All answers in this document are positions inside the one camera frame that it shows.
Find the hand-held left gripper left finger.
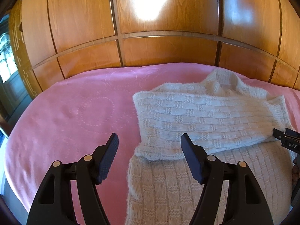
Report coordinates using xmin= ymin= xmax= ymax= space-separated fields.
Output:
xmin=26 ymin=133 xmax=119 ymax=225

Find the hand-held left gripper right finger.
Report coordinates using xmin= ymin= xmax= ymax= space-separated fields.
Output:
xmin=181 ymin=133 xmax=275 ymax=225

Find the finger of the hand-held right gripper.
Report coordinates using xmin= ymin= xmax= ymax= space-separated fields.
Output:
xmin=273 ymin=128 xmax=300 ymax=143

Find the white knitted sweater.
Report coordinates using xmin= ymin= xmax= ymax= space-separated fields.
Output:
xmin=124 ymin=70 xmax=300 ymax=225

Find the person's right hand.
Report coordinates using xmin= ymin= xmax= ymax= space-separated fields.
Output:
xmin=291 ymin=157 xmax=300 ymax=184

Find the pink blanket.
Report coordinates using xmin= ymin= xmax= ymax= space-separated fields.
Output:
xmin=4 ymin=62 xmax=300 ymax=225

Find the dark glazed door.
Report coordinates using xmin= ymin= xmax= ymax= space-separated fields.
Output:
xmin=0 ymin=14 xmax=33 ymax=125

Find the wooden wardrobe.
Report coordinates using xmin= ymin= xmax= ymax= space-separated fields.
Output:
xmin=8 ymin=0 xmax=300 ymax=99

